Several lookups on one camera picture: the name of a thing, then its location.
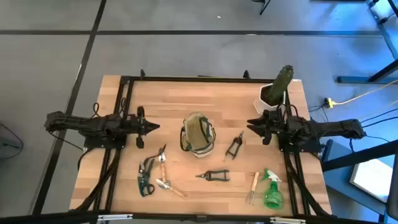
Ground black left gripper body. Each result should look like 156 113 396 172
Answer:
133 106 147 149

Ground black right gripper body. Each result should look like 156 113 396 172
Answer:
262 110 274 146

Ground dark green handled garden snips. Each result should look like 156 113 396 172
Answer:
195 169 231 183
224 130 245 161

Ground green handled bypass pruner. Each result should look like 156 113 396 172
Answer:
137 144 167 198

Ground narrow trowel wooden handle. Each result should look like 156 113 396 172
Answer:
157 148 169 185

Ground cream gardening bag green trim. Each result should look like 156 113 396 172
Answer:
179 111 217 159

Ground wide trowel wooden handle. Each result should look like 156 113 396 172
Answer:
155 178 188 199

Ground tall green cactus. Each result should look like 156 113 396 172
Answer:
267 64 295 106

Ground green plastic spray bottle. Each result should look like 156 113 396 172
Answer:
260 167 285 210

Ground dark desk with black bar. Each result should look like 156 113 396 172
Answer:
320 138 398 224

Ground blue and black desk foot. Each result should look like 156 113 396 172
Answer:
336 58 398 85

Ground white flat panel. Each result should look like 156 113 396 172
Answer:
349 157 395 203

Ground black stand leg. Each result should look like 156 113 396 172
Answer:
251 0 272 16

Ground grey floor stand foot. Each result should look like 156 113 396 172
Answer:
0 123 25 161

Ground grey metal desk leg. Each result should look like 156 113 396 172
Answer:
366 0 398 60

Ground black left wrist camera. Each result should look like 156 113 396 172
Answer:
126 115 137 132

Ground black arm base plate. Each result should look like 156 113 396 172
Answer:
83 124 128 149
278 129 323 154

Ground small hand rake wooden handle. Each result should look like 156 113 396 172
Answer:
245 171 260 205

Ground black aluminium table frame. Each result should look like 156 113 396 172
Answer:
0 68 386 224

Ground silver frame bracket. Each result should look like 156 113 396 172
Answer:
269 217 307 224
97 213 134 222

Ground tan floor cable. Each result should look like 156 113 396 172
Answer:
334 78 398 106

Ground black floor cables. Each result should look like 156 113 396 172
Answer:
307 104 398 153

